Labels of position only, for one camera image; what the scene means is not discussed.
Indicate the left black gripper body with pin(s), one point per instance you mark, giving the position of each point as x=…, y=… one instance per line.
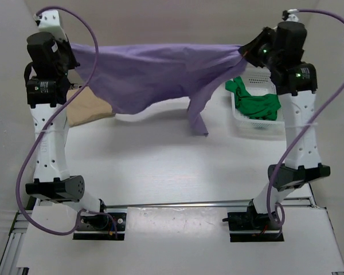
x=69, y=53

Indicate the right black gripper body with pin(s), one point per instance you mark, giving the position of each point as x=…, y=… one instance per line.
x=255, y=48

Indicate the beige t shirt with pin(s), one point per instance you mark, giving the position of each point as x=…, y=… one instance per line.
x=86, y=107

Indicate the purple t shirt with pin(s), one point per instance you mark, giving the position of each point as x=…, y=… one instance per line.
x=131, y=78

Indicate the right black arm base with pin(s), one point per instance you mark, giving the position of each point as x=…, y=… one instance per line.
x=243, y=228

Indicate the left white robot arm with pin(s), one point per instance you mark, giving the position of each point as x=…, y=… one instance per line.
x=47, y=85

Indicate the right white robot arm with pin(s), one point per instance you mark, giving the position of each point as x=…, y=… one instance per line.
x=301, y=163

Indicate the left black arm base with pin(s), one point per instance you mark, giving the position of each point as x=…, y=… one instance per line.
x=101, y=227

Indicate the white plastic basket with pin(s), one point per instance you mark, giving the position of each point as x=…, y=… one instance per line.
x=257, y=82

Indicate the green t shirt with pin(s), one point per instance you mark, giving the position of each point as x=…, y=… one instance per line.
x=254, y=107

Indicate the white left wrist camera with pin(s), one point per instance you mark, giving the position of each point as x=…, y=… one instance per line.
x=50, y=21

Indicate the front aluminium table rail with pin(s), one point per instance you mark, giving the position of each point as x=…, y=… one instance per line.
x=290, y=202

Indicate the aluminium frame rail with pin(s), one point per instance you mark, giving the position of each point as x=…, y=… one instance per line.
x=10, y=257

